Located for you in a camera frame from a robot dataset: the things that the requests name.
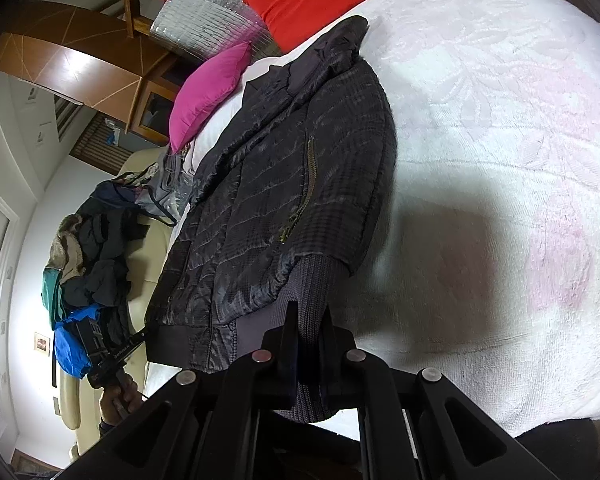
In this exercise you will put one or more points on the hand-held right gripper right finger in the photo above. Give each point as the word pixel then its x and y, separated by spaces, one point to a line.
pixel 330 355

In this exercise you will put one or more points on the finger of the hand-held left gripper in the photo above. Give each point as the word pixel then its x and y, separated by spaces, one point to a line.
pixel 132 344

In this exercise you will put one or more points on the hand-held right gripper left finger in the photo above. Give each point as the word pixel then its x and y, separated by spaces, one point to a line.
pixel 289 345

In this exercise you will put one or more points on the black quilted jacket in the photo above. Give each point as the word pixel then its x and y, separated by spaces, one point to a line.
pixel 290 185

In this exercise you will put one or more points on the pile of dark clothes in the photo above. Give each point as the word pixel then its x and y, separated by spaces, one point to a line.
pixel 105 260

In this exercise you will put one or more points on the person's left hand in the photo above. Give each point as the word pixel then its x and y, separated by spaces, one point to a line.
pixel 117 402

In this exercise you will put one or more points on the blue garment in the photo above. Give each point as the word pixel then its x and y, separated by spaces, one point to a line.
pixel 70 345

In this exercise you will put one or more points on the teal garment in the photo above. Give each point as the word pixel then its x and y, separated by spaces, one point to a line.
pixel 52 295

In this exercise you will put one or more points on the tan fuzzy garment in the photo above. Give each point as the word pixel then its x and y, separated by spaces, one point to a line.
pixel 65 245

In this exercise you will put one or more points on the cream armchair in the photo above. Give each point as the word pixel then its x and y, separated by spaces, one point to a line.
pixel 147 240

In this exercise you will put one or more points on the grey garment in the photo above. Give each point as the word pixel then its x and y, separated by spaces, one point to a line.
pixel 165 190

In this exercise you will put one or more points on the wooden slatted blind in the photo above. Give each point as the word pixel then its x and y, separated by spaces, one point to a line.
pixel 100 142

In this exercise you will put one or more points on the white embossed bedspread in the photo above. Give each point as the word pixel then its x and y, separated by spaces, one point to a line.
pixel 480 160

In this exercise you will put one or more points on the dark cloth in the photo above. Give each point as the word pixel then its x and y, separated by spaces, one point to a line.
pixel 570 452

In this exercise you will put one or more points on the magenta pillow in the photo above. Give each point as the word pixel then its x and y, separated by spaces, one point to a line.
pixel 205 95

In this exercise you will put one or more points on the wooden cabinet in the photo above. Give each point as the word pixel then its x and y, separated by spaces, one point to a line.
pixel 80 70

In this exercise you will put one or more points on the silver quilted cushion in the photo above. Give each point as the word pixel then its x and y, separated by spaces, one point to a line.
pixel 200 25

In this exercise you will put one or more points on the large red pillow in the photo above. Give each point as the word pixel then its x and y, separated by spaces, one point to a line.
pixel 305 0

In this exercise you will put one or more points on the small picture frame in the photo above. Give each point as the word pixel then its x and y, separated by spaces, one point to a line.
pixel 41 344

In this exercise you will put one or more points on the wall air vent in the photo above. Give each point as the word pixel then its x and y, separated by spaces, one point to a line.
pixel 67 115

